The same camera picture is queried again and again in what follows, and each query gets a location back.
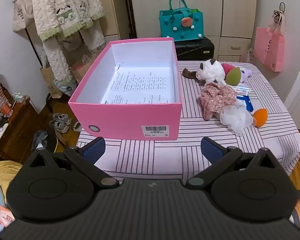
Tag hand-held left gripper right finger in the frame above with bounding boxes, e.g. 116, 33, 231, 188
185, 137, 282, 190

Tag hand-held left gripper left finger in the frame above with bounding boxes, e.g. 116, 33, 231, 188
22, 137, 120, 189

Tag white mesh bath pouf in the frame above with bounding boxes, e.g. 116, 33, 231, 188
219, 105, 253, 137

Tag orange makeup sponge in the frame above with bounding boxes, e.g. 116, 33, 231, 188
252, 108, 268, 128

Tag pink cardboard box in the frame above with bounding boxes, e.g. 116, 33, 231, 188
68, 37, 183, 140

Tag pink floral cloth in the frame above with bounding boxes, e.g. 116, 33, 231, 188
199, 82, 237, 120

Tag green makeup sponge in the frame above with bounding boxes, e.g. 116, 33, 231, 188
226, 67, 243, 86

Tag white brown plush toy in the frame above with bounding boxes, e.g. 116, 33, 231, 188
182, 59, 226, 83

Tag red heart plush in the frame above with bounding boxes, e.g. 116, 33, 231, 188
221, 63, 234, 77

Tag purple plush toy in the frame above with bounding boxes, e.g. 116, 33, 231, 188
236, 67, 253, 83

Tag grey sneaker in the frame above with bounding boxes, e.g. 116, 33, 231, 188
49, 113, 72, 126
54, 121, 72, 133

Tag striped tablecloth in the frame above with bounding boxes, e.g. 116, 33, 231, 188
76, 60, 300, 180

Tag wooden cabinet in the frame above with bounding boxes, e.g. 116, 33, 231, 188
0, 96, 42, 163

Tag printed paper sheet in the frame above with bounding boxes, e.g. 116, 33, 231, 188
99, 64, 177, 104

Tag brown paper bag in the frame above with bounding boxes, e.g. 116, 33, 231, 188
70, 55, 98, 84
40, 65, 77, 98

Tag pink tote bag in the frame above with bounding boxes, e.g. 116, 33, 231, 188
254, 10, 285, 72

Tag yellow cloth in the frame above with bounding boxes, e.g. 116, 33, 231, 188
0, 160, 24, 188

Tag clear plastic bag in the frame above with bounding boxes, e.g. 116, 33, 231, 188
245, 47, 255, 63

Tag plastic bottle orange label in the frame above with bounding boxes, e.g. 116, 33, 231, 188
0, 92, 13, 117

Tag cream fuzzy pajama pants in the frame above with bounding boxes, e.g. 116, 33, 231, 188
42, 20, 106, 85

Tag black suitcase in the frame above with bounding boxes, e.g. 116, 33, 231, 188
174, 36, 215, 61

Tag teal felt handbag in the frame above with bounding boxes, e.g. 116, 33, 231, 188
159, 0, 204, 42

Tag black coat rack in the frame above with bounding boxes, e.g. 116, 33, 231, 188
12, 0, 44, 67

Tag cream wardrobe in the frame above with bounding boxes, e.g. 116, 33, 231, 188
100, 0, 258, 63

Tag cream fuzzy pajama top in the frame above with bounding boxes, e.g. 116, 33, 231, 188
30, 0, 105, 42

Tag beige canvas tote bag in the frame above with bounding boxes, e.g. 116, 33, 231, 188
12, 0, 35, 33

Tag black wire loop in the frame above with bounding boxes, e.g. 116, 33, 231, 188
274, 2, 286, 24

